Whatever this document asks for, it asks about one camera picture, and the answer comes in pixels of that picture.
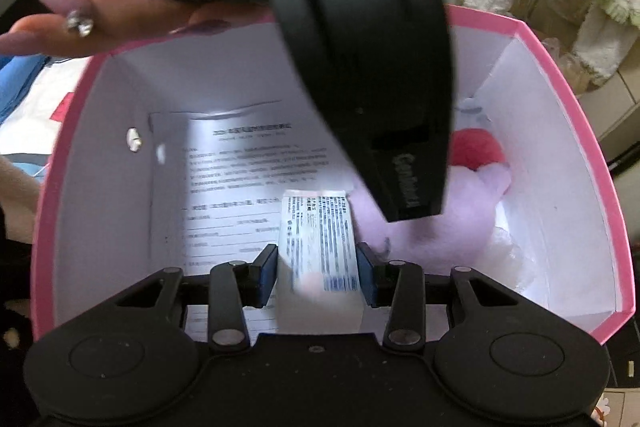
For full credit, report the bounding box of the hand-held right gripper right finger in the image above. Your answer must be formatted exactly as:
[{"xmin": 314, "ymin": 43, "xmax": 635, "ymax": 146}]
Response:
[{"xmin": 356, "ymin": 243, "xmax": 506, "ymax": 353}]

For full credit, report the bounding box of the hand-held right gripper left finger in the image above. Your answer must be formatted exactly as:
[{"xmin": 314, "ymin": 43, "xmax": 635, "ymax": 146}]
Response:
[{"xmin": 115, "ymin": 243, "xmax": 279, "ymax": 354}]

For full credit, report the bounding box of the white tissue packet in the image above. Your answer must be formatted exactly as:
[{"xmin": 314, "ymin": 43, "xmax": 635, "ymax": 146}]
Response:
[{"xmin": 276, "ymin": 189, "xmax": 362, "ymax": 336}]

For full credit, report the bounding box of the purple plush toy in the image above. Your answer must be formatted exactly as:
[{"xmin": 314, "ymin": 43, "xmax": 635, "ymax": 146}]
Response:
[{"xmin": 345, "ymin": 162, "xmax": 513, "ymax": 264}]

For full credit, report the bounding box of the white fluffy plush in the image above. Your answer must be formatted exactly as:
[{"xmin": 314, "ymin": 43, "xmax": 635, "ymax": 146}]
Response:
[{"xmin": 479, "ymin": 227, "xmax": 527, "ymax": 289}]

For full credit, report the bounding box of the pink mesh bath puff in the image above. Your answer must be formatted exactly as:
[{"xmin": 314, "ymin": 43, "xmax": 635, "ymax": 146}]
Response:
[{"xmin": 450, "ymin": 129, "xmax": 505, "ymax": 170}]

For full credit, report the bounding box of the pink cardboard box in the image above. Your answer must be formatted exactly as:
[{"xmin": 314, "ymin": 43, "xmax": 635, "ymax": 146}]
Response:
[{"xmin": 30, "ymin": 4, "xmax": 630, "ymax": 344}]

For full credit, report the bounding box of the printed paper sheet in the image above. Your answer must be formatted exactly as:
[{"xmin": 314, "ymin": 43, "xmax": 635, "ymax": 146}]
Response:
[{"xmin": 147, "ymin": 99, "xmax": 362, "ymax": 343}]

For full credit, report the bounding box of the brown paper bag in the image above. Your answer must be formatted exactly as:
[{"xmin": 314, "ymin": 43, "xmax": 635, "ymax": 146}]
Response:
[{"xmin": 467, "ymin": 0, "xmax": 609, "ymax": 74}]

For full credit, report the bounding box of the printed blanket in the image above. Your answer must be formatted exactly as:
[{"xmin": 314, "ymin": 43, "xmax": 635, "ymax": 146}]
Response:
[{"xmin": 0, "ymin": 56, "xmax": 94, "ymax": 188}]

